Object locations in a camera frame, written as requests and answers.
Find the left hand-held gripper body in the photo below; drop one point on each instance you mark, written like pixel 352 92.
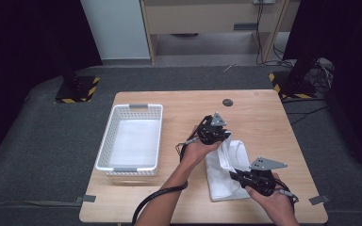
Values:
pixel 209 133

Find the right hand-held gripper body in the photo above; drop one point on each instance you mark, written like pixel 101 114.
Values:
pixel 259 182

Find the white printed t-shirt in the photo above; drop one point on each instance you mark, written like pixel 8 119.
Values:
pixel 224 175

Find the white plastic basket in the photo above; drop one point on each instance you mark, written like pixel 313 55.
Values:
pixel 106 147

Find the person's left hand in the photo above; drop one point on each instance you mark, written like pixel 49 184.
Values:
pixel 198 153

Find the person's right hand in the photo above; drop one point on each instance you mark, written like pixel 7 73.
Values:
pixel 273 204

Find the round grey table grommet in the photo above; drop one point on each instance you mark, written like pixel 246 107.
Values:
pixel 227 102

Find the grey tape strip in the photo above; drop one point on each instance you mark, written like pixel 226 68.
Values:
pixel 320 199
pixel 88 198

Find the small stick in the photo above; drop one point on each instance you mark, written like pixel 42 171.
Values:
pixel 229 67

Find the black stand with striped base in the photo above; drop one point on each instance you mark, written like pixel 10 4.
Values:
pixel 75 89
pixel 292 88

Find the light wooden desk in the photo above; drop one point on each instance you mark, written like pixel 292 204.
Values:
pixel 201 19

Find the white partition panel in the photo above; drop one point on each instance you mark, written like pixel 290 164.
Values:
pixel 116 28

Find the black curtain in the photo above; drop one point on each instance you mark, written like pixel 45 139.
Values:
pixel 352 47
pixel 12 47

